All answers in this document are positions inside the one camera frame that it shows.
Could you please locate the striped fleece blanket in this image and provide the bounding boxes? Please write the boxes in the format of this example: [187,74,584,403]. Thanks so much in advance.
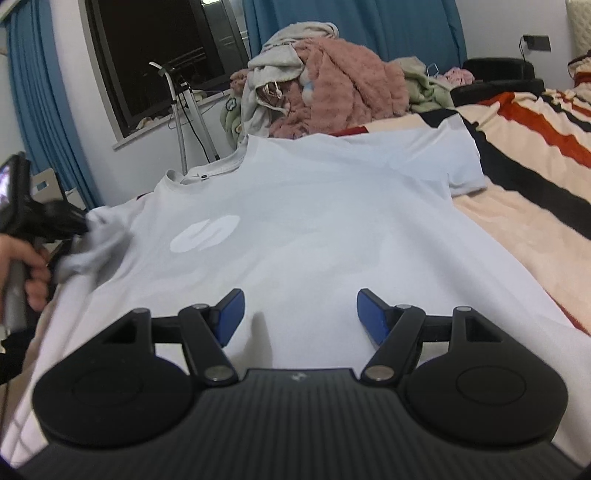
[134,90,591,337]

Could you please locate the cream padded headboard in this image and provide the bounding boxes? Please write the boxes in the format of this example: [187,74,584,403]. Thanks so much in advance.
[567,0,591,61]

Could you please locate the white t-shirt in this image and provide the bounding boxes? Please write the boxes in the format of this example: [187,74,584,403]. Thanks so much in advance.
[0,113,589,469]

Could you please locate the blue curtain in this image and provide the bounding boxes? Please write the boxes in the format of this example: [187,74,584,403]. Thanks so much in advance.
[0,0,105,209]
[242,0,468,77]

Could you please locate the light green cloth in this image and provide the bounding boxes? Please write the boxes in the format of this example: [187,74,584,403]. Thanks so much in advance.
[396,57,456,114]

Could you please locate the grey white hoodie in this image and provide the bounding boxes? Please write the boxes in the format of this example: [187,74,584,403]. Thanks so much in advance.
[242,21,341,138]

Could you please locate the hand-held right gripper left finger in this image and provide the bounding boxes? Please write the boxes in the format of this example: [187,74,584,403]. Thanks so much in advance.
[99,288,245,384]

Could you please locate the garment steamer stand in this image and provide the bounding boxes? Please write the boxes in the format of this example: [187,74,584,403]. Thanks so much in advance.
[149,60,221,177]

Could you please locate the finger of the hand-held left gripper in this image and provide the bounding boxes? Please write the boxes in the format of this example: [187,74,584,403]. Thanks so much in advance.
[45,202,89,241]

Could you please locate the black armchair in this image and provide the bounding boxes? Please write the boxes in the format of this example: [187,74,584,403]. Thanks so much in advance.
[450,57,546,108]

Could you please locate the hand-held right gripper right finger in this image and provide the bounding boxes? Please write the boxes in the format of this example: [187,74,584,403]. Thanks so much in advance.
[356,288,504,384]

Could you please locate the dark window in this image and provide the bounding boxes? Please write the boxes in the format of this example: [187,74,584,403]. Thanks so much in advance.
[85,0,251,139]

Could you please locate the green patterned blanket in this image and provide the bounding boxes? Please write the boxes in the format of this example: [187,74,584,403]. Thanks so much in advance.
[219,96,251,149]

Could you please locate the person's left hand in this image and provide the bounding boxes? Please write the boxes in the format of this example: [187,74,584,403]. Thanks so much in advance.
[0,235,52,313]

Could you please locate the pink fluffy blanket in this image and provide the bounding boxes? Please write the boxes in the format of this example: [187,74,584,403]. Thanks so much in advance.
[230,37,410,140]

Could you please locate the small pink garment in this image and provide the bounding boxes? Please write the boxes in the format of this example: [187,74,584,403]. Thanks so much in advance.
[442,66,475,87]

